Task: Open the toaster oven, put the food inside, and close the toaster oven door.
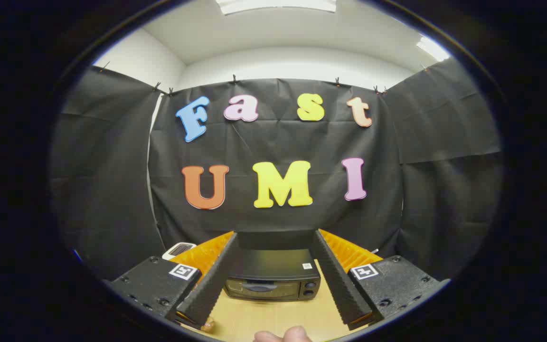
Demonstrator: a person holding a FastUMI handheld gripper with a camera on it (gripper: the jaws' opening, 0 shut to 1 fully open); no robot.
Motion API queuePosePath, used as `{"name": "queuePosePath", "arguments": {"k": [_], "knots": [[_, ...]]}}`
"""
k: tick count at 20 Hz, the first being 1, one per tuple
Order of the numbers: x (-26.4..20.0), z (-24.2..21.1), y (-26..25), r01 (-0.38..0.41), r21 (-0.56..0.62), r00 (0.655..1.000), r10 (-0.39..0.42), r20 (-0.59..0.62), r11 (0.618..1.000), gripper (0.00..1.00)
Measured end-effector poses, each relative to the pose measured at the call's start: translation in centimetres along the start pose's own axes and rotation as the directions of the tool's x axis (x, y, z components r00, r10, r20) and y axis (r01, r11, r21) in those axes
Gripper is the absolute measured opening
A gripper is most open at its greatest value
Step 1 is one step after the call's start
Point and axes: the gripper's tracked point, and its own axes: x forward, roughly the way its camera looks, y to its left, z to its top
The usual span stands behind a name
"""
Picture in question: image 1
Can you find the small ceiling light panel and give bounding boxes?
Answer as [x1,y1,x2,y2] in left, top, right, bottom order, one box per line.
[416,37,451,62]

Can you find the long ceiling light panel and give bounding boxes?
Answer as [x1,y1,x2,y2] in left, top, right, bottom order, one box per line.
[216,0,338,15]

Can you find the white toaster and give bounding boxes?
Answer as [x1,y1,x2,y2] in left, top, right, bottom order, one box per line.
[162,242,197,261]

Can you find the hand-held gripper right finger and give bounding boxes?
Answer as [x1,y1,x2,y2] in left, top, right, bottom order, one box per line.
[309,229,450,332]

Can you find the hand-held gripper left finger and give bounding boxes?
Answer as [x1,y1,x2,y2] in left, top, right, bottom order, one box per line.
[104,231,239,332]

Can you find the black toaster oven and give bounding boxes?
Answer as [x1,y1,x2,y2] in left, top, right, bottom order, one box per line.
[224,231,321,302]

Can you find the row of black cloth clips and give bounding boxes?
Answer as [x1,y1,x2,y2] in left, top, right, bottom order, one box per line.
[100,61,428,95]

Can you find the black backdrop cloth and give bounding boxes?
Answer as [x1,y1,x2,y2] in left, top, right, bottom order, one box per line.
[49,58,502,281]

